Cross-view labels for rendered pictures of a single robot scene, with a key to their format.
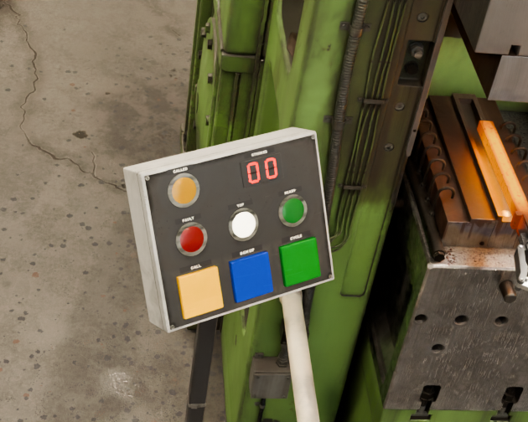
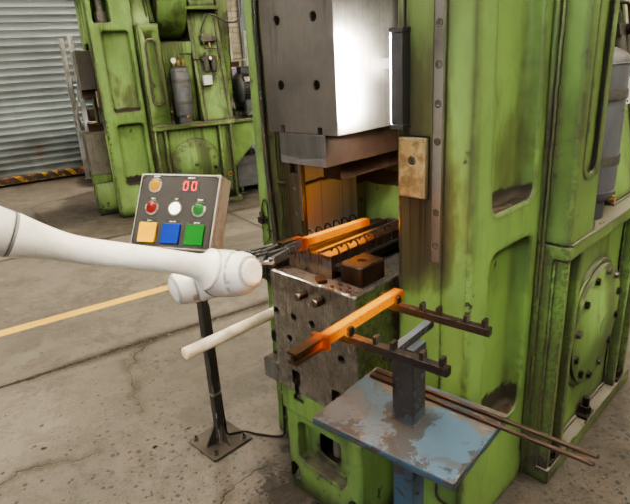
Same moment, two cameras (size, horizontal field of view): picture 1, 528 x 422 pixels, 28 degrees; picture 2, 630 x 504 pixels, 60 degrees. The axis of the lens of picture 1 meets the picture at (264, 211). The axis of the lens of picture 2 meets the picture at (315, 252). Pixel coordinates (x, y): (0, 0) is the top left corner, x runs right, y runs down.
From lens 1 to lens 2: 2.12 m
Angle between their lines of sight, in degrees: 52
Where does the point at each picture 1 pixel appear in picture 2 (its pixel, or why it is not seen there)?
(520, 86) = (291, 152)
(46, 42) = not seen: hidden behind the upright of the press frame
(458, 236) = (294, 260)
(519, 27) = (280, 113)
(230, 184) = (175, 188)
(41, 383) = (250, 369)
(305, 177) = (209, 195)
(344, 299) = not seen: hidden behind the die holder
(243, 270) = (166, 228)
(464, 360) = not seen: hidden behind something
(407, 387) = (285, 367)
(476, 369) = (311, 365)
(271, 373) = (270, 359)
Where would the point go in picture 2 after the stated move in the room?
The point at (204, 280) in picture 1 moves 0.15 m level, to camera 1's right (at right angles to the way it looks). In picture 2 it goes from (149, 226) to (163, 235)
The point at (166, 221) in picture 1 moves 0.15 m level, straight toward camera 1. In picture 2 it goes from (144, 196) to (105, 204)
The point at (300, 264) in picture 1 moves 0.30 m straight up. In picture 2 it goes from (192, 235) to (181, 150)
